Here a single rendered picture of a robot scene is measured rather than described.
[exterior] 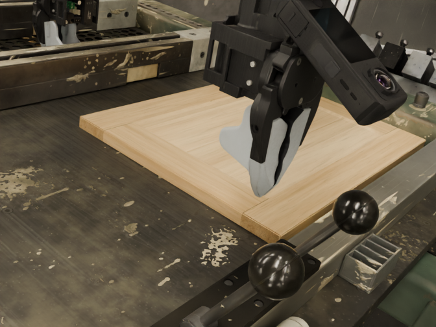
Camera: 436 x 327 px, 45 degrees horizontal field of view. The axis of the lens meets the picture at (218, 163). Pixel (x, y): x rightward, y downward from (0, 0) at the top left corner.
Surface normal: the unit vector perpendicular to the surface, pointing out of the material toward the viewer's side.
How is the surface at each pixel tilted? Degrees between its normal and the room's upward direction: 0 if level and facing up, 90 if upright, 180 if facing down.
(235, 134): 34
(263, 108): 20
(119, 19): 90
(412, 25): 0
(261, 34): 59
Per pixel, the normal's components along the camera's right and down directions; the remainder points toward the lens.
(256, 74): -0.63, 0.26
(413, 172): 0.17, -0.87
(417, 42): -0.46, -0.22
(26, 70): 0.76, 0.42
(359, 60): 0.49, -0.54
